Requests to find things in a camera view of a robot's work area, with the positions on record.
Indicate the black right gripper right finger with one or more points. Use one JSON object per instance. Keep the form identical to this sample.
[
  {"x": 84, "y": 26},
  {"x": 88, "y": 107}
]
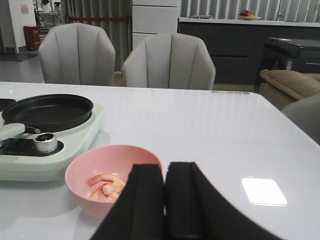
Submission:
[{"x": 195, "y": 210}]

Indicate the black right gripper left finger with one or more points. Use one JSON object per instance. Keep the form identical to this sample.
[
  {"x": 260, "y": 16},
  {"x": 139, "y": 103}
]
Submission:
[{"x": 138, "y": 214}]

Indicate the pink bowl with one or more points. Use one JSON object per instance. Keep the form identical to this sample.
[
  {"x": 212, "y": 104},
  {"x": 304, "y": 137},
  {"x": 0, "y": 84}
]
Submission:
[{"x": 115, "y": 159}]

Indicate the green breakfast maker base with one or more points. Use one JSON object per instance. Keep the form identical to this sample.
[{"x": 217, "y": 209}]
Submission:
[{"x": 51, "y": 166}]

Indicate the right silver control knob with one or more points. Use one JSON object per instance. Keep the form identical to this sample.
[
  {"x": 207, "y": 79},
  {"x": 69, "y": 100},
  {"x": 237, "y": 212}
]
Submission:
[{"x": 45, "y": 142}]

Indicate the black round frying pan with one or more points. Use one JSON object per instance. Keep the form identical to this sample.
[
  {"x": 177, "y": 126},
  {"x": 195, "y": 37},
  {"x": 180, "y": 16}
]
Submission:
[{"x": 49, "y": 113}]

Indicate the right beige chair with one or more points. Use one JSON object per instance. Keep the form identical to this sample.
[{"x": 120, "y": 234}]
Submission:
[{"x": 170, "y": 61}]

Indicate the beige chair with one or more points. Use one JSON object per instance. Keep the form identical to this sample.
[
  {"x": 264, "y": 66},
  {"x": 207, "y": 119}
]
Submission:
[
  {"x": 170, "y": 61},
  {"x": 77, "y": 54}
]

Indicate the dark sideboard counter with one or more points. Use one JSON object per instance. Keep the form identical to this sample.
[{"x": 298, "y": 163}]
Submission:
[{"x": 236, "y": 46}]

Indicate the left beige chair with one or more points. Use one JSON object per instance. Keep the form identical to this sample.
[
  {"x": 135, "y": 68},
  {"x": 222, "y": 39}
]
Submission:
[{"x": 77, "y": 54}]

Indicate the black appliance box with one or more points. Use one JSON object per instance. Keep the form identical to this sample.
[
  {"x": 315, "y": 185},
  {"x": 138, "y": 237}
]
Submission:
[{"x": 301, "y": 55}]

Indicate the white cabinet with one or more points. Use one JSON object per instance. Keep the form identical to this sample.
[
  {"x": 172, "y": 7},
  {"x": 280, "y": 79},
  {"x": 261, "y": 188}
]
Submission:
[{"x": 153, "y": 17}]

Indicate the red barrier belt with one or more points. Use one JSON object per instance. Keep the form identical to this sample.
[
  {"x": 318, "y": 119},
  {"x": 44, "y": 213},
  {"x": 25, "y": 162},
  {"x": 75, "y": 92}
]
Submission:
[{"x": 99, "y": 19}]

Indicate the fruit plate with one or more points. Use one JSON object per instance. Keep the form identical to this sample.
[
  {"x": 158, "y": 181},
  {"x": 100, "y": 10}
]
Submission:
[{"x": 247, "y": 15}]

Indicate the red trash bin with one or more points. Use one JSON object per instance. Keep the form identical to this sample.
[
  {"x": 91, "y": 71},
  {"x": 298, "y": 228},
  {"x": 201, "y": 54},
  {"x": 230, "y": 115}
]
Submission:
[{"x": 32, "y": 37}]

